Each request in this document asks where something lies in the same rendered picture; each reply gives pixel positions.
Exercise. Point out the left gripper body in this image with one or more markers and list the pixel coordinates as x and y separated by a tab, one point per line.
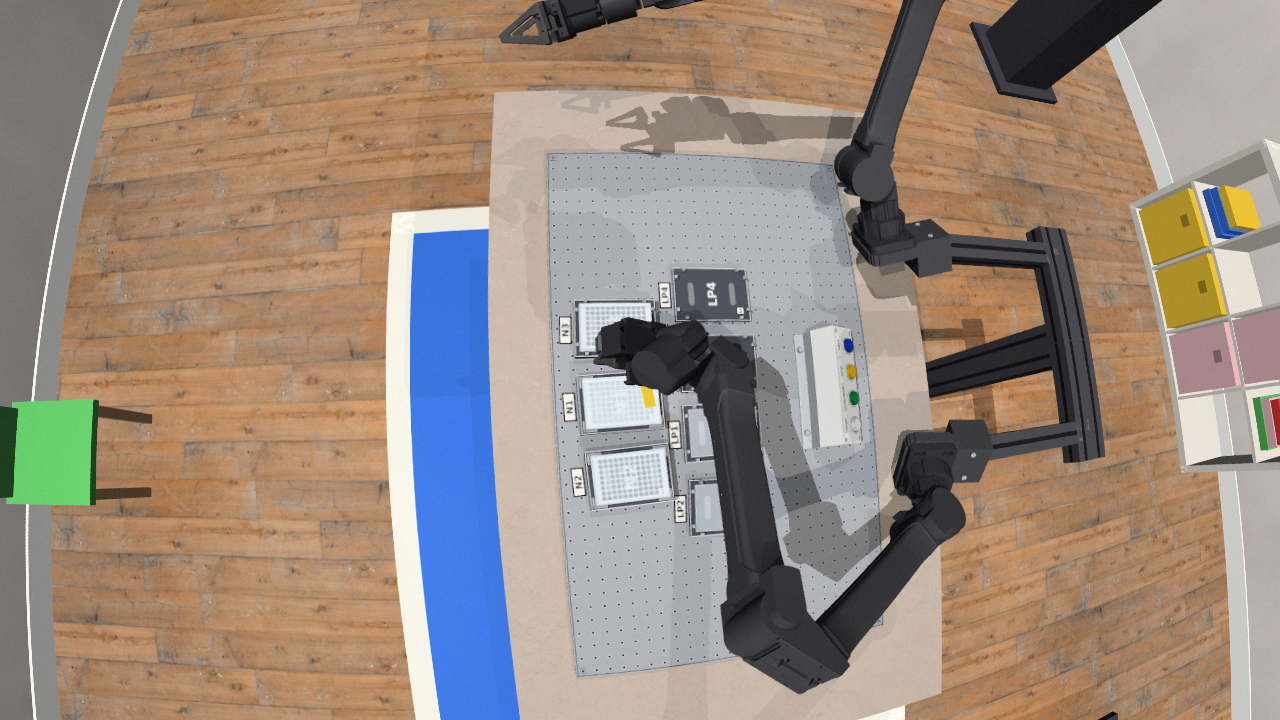
621	362

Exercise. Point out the grey operator panel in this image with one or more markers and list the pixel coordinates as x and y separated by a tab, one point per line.
827	387

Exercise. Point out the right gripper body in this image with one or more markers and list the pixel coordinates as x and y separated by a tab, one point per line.
569	26

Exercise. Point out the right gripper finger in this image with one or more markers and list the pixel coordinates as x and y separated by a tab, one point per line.
544	36
530	22

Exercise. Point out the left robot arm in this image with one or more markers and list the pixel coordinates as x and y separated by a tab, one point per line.
768	633

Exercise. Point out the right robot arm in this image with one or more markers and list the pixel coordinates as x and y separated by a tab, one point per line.
868	175

